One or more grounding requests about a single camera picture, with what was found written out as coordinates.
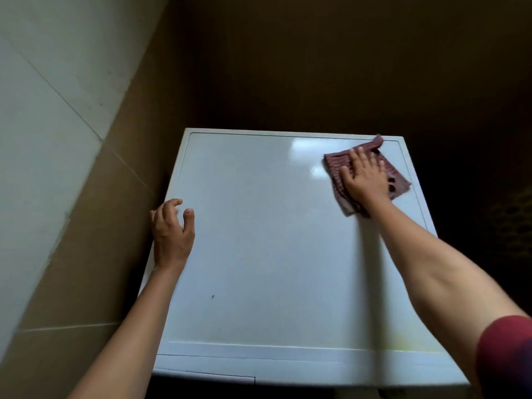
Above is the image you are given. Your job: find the red checkered cloth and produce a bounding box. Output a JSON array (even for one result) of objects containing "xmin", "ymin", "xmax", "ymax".
[{"xmin": 323, "ymin": 134, "xmax": 412, "ymax": 218}]

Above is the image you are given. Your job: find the white washing machine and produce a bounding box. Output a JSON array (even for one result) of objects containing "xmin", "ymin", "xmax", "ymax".
[{"xmin": 139, "ymin": 127, "xmax": 470, "ymax": 389}]

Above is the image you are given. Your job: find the person's right hand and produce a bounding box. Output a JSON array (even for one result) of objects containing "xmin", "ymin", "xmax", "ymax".
[{"xmin": 339, "ymin": 146, "xmax": 392, "ymax": 211}]

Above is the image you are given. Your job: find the dark red shirt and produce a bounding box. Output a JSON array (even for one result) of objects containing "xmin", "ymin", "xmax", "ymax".
[{"xmin": 475, "ymin": 315, "xmax": 532, "ymax": 399}]

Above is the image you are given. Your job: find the person's right forearm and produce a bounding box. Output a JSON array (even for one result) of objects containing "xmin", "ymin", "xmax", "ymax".
[{"xmin": 365, "ymin": 198, "xmax": 532, "ymax": 387}]

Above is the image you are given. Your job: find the person's left forearm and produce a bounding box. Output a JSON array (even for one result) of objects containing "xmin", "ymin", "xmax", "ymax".
[{"xmin": 68, "ymin": 264, "xmax": 186, "ymax": 399}]

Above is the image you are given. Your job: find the perforated plastic basket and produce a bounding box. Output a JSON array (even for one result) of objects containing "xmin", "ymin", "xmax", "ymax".
[{"xmin": 486, "ymin": 195, "xmax": 532, "ymax": 256}]

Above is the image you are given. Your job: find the person's left hand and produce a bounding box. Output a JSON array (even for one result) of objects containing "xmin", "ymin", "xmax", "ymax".
[{"xmin": 149, "ymin": 198, "xmax": 196, "ymax": 274}]

